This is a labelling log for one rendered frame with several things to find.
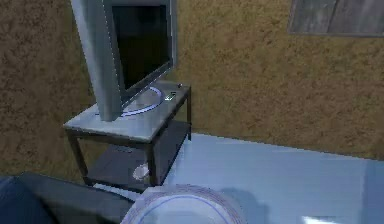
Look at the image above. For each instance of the white plate with blue rim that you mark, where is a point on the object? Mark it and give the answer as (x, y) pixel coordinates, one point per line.
(186, 208)

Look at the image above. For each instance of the dark blue sofa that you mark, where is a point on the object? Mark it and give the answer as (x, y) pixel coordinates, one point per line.
(50, 200)

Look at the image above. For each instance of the grey top television stand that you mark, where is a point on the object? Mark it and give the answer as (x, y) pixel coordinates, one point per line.
(140, 128)

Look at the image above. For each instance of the small white cup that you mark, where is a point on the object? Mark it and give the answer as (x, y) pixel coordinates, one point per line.
(140, 171)

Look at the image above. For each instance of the grey flat television set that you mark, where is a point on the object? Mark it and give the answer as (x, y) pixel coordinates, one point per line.
(140, 46)

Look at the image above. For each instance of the grey framed wall picture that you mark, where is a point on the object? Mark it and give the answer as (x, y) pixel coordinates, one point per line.
(336, 16)

